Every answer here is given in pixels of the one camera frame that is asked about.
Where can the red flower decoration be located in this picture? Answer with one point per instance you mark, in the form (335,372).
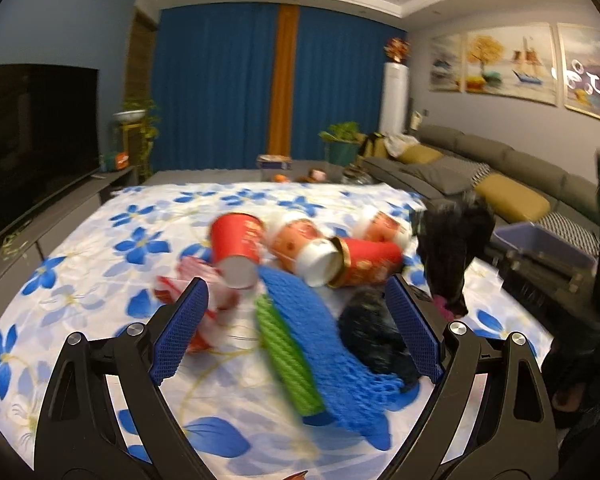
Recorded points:
(397,50)

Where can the large yellow cushion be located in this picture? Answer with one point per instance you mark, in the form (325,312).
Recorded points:
(512,197)

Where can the orange curtain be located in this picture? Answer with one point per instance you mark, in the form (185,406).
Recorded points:
(284,75)

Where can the small houndstooth cushion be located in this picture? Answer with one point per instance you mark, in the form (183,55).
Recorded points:
(481,174)

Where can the grey sofa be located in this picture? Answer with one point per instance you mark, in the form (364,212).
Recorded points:
(485,152)

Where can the large houndstooth cushion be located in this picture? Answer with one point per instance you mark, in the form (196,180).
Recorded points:
(570,232)

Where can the glass jar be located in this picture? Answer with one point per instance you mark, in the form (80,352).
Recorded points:
(357,176)

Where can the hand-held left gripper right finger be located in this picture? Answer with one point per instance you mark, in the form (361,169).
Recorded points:
(412,330)

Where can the white standing air conditioner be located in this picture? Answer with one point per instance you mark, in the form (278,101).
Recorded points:
(394,100)

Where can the orange and white paper cup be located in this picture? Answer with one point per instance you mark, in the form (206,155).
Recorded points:
(292,240)
(380,227)

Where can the dark television cabinet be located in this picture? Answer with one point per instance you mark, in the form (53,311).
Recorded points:
(80,195)

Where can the purple framed painting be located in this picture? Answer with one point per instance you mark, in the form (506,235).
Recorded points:
(590,72)

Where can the white cloth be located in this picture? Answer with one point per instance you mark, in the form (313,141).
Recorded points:
(402,144)

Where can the grey plastic bin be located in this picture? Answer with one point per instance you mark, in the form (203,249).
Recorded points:
(535,242)

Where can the small pink figurine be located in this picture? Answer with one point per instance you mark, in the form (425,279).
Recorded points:
(315,176)

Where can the blue floral blanket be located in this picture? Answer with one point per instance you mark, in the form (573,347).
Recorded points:
(110,270)

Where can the wooden plant stand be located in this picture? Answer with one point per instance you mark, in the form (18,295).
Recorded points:
(137,147)

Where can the small yellow cushion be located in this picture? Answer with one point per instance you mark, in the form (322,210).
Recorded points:
(419,155)

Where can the small orange ornament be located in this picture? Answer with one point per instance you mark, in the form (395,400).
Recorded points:
(281,178)

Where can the green foam net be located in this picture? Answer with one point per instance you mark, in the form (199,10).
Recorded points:
(285,355)

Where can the small landscape painting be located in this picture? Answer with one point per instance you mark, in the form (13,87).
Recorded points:
(446,62)

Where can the grey coffee table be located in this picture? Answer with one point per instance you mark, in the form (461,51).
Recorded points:
(205,175)

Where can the red and white wrapper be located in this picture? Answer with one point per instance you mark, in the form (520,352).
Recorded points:
(200,280)

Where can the blue box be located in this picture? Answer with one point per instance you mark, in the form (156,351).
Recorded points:
(274,162)

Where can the blue foam net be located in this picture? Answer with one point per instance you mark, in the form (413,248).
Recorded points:
(325,340)

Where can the plant in white bowl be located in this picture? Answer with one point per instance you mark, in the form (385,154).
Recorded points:
(135,115)

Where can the black television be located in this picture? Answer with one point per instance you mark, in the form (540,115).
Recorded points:
(35,145)

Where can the plant in green pot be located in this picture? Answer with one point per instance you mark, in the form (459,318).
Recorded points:
(342,142)

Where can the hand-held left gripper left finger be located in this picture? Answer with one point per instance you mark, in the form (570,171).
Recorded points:
(180,330)

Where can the red paper cup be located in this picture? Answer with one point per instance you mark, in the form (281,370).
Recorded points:
(370,262)
(235,247)

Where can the blue curtain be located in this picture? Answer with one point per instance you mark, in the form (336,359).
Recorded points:
(340,75)
(215,85)

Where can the grey cushion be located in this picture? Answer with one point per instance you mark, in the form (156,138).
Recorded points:
(445,175)

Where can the sailboat and tree painting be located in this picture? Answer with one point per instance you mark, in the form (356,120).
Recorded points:
(510,62)

